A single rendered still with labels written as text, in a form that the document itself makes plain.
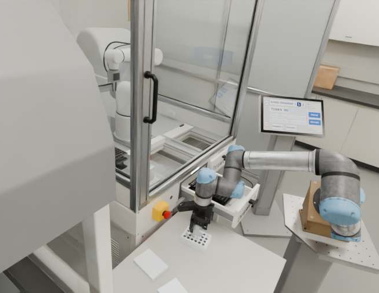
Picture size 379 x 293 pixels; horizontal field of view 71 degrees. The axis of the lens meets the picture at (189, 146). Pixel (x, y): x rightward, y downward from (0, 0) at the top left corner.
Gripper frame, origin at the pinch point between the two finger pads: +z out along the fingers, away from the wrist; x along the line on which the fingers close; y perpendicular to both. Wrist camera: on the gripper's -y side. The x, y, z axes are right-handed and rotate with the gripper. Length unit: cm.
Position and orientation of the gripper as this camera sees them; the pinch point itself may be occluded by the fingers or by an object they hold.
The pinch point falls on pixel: (192, 232)
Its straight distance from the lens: 130.9
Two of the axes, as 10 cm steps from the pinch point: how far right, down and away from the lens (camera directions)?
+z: -1.1, 8.8, 4.7
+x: 4.3, -3.8, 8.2
